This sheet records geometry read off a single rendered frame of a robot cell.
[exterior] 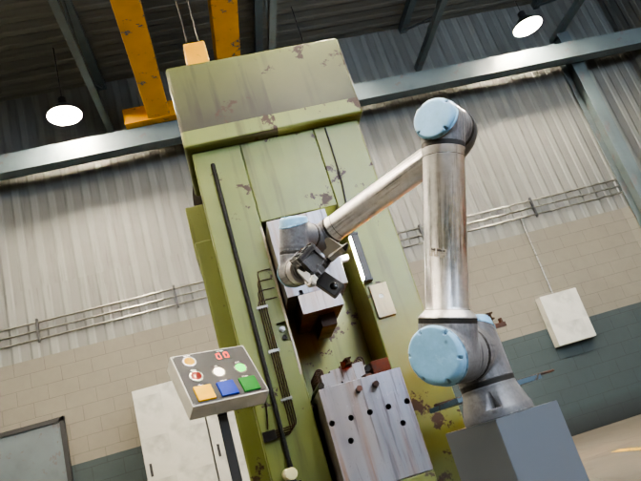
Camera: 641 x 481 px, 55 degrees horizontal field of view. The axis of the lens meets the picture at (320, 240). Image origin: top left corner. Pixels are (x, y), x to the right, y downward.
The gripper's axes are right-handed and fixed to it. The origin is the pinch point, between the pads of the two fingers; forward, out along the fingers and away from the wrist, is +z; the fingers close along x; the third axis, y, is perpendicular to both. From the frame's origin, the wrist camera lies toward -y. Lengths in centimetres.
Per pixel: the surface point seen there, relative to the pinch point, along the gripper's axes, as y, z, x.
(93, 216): 182, -811, 54
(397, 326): -66, -128, 43
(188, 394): -9, -103, -47
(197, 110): 82, -169, 64
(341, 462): -76, -103, -25
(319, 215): -1, -134, 57
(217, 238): 27, -157, 18
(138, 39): 264, -583, 220
